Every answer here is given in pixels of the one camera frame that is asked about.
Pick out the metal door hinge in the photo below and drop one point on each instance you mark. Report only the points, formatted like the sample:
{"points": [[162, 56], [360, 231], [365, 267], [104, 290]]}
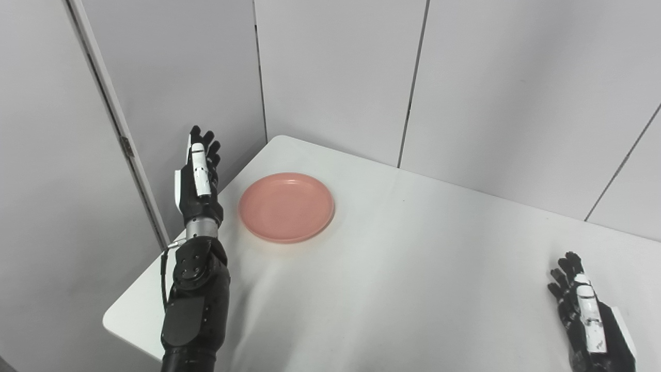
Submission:
{"points": [[126, 146]]}

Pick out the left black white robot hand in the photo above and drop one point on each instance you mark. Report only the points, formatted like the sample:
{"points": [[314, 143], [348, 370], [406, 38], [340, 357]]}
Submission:
{"points": [[199, 191]]}

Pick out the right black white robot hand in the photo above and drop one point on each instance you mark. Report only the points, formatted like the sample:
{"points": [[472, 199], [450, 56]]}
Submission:
{"points": [[588, 320]]}

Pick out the pink round plate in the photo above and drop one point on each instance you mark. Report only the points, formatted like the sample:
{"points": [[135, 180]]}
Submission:
{"points": [[286, 207]]}

